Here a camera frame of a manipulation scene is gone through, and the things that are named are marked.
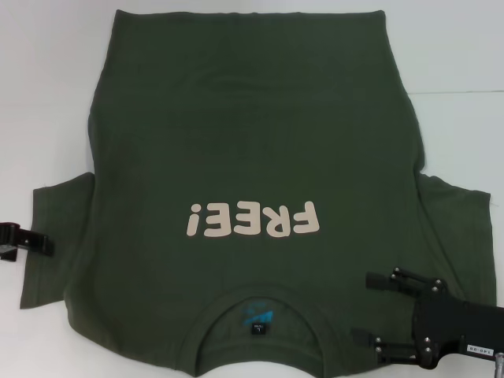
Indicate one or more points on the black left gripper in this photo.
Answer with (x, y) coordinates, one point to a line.
(11, 236)

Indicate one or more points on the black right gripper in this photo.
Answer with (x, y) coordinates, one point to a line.
(456, 323)

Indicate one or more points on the dark green FREE t-shirt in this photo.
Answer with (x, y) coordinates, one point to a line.
(252, 138)

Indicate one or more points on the silver right wrist metal post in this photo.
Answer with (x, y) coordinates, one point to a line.
(500, 366)

